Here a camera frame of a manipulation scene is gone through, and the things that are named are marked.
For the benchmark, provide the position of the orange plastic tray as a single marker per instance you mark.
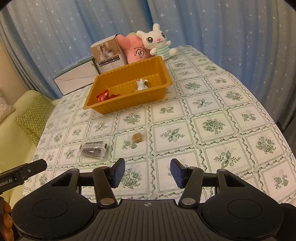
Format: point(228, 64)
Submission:
point(120, 103)

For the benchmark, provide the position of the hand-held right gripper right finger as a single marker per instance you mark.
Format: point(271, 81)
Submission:
point(178, 172)

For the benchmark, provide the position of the grey patterned cushion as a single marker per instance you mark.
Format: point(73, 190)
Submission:
point(5, 106)

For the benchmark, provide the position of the white bunny plush toy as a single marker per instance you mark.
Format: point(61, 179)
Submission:
point(155, 39)

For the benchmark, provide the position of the green zigzag cushion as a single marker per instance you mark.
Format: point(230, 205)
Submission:
point(32, 118)

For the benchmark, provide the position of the yellow-green sofa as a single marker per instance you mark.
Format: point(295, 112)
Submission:
point(13, 150)

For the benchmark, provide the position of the white candy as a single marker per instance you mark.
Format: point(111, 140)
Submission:
point(141, 85)

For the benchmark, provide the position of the brown candy cube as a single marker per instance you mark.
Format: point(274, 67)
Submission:
point(137, 138)

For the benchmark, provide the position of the white flat box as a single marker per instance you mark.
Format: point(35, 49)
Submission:
point(74, 78)

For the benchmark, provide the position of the pink plush toy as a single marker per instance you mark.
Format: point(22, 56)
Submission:
point(134, 51)

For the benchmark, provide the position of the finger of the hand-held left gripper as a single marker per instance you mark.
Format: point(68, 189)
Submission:
point(34, 166)

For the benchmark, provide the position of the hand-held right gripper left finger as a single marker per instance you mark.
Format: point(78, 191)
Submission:
point(119, 172)

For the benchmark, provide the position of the floral checked tablecloth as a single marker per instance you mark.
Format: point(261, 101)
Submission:
point(219, 97)

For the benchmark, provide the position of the grey-blue heavy curtain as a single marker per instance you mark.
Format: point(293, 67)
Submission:
point(30, 69)
point(289, 92)

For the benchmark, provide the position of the dark snack in clear packet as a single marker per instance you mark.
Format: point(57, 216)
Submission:
point(92, 150)

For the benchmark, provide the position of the person's left hand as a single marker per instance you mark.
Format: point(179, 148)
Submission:
point(5, 222)

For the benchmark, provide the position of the beige printed product box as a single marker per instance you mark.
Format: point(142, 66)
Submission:
point(106, 55)

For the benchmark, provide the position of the sheer blue star curtain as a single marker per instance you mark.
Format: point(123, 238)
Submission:
point(219, 25)
point(81, 25)

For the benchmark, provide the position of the red candy packet gold print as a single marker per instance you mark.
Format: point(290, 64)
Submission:
point(102, 95)

